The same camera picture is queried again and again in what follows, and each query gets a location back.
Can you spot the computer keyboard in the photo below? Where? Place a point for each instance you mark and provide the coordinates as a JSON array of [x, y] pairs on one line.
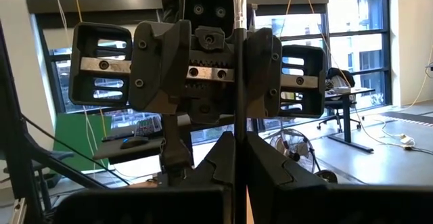
[[149, 126]]

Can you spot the black brush pale ferrule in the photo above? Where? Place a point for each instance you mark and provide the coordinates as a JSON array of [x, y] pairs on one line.
[[240, 82]]

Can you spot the green board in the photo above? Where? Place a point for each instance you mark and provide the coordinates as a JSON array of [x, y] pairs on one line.
[[81, 139]]

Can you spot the black legged standing desk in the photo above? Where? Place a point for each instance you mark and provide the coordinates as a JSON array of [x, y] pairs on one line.
[[346, 122]]

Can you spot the black floor fan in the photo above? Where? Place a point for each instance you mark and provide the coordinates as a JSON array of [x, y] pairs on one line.
[[294, 146]]

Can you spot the black computer mouse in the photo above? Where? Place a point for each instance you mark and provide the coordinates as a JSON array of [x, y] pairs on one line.
[[133, 142]]

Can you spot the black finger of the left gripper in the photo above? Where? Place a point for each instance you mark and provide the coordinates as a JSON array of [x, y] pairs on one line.
[[264, 71], [159, 65]]

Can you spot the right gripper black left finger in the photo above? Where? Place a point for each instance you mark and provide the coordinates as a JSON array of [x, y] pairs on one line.
[[152, 203]]

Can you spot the black aluminium table frame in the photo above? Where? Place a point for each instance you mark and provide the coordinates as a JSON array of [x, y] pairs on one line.
[[10, 115]]

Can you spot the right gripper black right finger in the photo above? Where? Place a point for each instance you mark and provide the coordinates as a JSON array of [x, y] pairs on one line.
[[321, 207]]

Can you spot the dark framed window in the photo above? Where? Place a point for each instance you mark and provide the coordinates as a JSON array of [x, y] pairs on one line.
[[355, 14]]

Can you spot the white power strip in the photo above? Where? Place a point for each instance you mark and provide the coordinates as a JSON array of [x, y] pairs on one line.
[[407, 140]]

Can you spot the black office chair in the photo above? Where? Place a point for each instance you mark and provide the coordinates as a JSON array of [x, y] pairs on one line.
[[338, 78]]

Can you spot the black keyboard tray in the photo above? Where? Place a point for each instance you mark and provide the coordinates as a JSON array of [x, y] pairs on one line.
[[111, 153]]

